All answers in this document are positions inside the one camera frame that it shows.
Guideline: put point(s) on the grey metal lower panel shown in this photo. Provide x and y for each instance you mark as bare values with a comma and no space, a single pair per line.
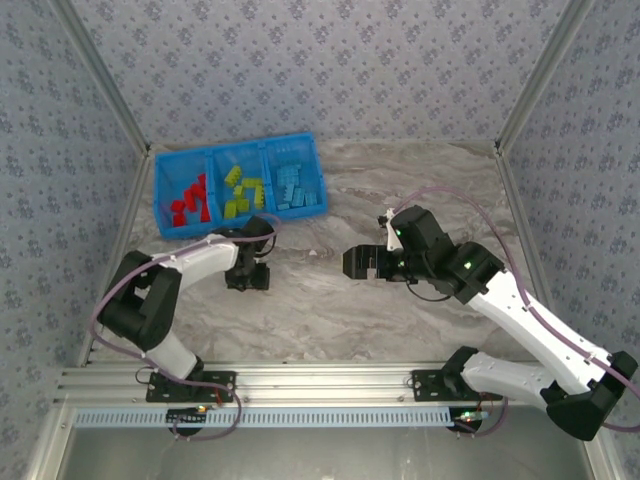
325,455

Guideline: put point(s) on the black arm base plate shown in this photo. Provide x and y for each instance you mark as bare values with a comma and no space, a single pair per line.
425,385
220,385

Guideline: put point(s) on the small square green lego brick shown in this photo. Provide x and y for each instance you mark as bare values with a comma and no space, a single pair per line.
243,205

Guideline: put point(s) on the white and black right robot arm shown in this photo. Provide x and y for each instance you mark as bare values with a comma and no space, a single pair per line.
540,330

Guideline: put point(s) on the blue three-compartment plastic bin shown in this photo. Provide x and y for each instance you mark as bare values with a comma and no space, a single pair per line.
295,147

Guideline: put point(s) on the aluminium frame leg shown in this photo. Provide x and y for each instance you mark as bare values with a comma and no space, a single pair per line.
602,460
47,445

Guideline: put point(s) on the red sloped lego block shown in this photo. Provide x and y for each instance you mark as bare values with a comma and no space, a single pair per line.
190,192

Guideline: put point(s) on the long green lego brick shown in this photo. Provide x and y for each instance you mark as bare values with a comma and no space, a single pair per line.
252,182
259,197
233,175
231,210

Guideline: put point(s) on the small black controller board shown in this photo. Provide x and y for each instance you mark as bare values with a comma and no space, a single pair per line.
470,416
187,415

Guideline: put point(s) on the long red lego brick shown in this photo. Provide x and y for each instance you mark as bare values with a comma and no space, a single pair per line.
204,212

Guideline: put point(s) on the small square red lego brick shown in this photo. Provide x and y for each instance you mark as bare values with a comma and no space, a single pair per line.
177,205

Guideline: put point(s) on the aluminium frame post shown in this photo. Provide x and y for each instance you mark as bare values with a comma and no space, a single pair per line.
104,75
542,75

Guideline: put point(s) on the aluminium side rail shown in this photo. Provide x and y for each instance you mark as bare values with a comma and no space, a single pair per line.
521,210
131,200

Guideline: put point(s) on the aluminium mounting rail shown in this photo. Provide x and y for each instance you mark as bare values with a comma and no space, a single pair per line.
325,382

